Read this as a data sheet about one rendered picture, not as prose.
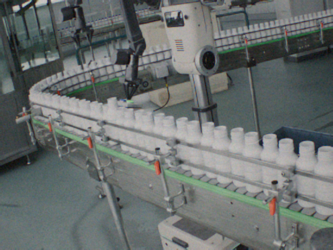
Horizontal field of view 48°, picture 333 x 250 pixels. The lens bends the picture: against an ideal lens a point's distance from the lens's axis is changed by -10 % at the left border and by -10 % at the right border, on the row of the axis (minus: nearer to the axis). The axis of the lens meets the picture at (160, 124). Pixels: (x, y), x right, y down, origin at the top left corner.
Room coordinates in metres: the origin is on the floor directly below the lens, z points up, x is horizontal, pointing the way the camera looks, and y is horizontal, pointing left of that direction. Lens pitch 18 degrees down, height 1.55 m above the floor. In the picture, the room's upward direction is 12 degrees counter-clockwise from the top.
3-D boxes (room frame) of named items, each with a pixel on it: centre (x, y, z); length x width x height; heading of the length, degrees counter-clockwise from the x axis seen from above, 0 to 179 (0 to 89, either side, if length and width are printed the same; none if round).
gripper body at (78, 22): (2.01, 0.29, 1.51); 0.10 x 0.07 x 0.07; 124
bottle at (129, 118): (1.46, 0.10, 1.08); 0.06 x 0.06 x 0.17
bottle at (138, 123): (1.41, 0.06, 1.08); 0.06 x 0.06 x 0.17
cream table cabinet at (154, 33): (5.98, -0.51, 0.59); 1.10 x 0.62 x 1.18; 106
